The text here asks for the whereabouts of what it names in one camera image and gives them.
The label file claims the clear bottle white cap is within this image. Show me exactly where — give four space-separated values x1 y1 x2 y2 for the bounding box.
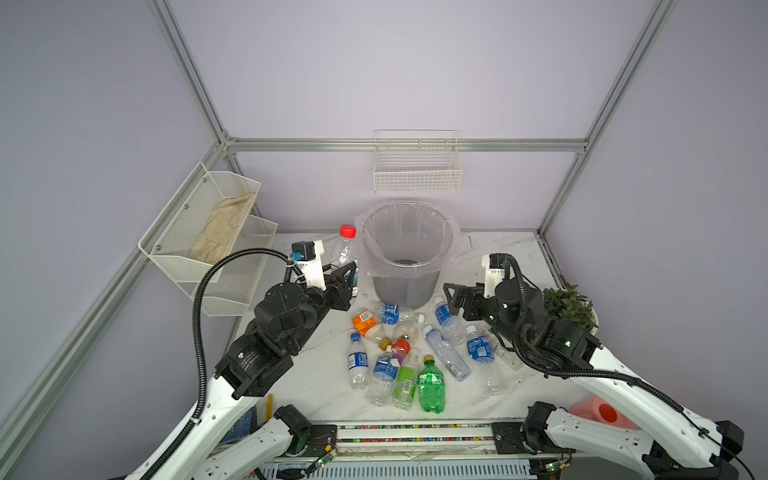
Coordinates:
423 325 471 382

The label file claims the lying blue label bottle top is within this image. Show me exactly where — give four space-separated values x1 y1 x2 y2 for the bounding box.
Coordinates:
373 302 425 326

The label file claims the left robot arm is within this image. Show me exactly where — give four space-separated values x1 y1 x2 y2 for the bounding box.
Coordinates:
129 241 357 479

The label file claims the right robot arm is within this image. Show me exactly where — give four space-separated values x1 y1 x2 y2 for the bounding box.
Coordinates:
443 253 749 479

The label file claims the orange label bottle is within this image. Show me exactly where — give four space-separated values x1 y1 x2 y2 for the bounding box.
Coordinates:
352 309 386 343

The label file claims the potted green plant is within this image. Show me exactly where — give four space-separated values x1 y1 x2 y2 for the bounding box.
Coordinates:
542 284 599 334

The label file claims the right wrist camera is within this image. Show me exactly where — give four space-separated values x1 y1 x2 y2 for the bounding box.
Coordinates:
481 253 512 298

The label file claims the pink watering can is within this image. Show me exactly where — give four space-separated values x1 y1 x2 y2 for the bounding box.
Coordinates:
569 396 638 430

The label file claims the green label red cap bottle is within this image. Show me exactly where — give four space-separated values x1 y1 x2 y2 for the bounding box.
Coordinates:
392 339 419 410

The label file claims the white mesh two-tier shelf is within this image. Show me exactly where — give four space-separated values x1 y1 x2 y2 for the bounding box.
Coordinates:
138 163 278 317

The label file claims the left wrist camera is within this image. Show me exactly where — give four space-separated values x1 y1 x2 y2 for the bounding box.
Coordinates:
290 240 326 291

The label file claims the grey bin with plastic liner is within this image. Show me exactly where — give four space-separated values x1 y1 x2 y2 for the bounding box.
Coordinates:
354 200 461 309

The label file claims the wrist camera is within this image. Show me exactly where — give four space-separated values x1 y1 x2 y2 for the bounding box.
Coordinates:
290 240 326 291
481 253 512 298

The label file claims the clear bottle green cap right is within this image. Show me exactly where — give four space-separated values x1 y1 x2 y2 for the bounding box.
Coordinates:
484 328 523 372

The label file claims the white wire wall basket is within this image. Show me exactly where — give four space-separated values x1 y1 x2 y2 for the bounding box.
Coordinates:
373 129 463 194

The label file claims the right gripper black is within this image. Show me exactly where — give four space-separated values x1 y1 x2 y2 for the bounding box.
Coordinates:
438 278 522 348

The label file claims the blue dotted glove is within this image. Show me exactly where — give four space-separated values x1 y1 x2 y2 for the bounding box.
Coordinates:
219 408 257 444

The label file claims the green soda bottle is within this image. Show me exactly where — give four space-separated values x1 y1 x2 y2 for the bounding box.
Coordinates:
417 355 446 414

